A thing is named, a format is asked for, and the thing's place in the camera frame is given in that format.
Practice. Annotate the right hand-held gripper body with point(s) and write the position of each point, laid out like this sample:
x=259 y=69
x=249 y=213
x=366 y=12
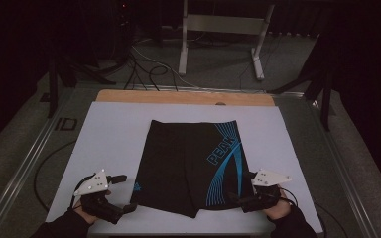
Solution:
x=268 y=178

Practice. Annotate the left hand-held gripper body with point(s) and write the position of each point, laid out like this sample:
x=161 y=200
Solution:
x=94 y=185

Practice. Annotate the black shorts with blue stripes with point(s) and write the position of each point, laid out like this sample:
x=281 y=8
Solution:
x=178 y=165

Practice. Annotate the person's left hand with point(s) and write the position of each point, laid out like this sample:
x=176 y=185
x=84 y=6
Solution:
x=86 y=216

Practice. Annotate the person's right hand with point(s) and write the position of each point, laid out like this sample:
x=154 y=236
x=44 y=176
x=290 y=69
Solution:
x=281 y=208

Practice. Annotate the white table mat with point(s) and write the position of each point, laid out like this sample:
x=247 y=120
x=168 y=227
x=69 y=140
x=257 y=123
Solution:
x=112 y=139

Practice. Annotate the black metal stand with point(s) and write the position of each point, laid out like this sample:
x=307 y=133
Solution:
x=325 y=99
x=53 y=86

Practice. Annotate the dark computer tower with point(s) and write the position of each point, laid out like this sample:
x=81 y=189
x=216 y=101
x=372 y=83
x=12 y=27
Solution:
x=124 y=29

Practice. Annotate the white metal stand frame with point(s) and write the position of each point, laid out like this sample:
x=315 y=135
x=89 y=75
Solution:
x=223 y=23

